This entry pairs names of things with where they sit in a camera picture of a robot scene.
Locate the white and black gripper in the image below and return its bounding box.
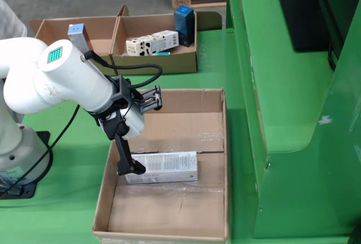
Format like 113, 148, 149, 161
87, 105, 147, 176

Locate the white d'Alba product carton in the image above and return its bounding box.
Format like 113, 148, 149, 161
124, 150, 199, 185

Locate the large brown cardboard tray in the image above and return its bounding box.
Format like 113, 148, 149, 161
91, 87, 229, 244

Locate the open brown cardboard box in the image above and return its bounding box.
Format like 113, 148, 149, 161
109, 5, 198, 76
29, 16, 118, 77

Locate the white cow print carton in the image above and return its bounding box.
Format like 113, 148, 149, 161
125, 30, 180, 57

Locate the grey-blue product carton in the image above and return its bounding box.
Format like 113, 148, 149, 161
67, 23, 94, 56

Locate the dark blue product carton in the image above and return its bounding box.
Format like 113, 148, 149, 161
174, 5, 196, 48

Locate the green metal cabinet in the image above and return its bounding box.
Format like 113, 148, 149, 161
225, 0, 361, 244

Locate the white fabric bundle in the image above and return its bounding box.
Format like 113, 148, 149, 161
0, 0, 28, 41

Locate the black monitor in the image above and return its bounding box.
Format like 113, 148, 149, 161
272, 0, 347, 52

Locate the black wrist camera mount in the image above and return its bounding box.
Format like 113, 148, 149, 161
105, 74, 164, 114

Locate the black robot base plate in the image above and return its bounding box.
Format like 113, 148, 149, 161
0, 131, 54, 199

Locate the short black camera cable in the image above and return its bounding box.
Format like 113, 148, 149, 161
83, 50, 164, 90

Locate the black monitor cable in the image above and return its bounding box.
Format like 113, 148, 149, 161
327, 41, 338, 72

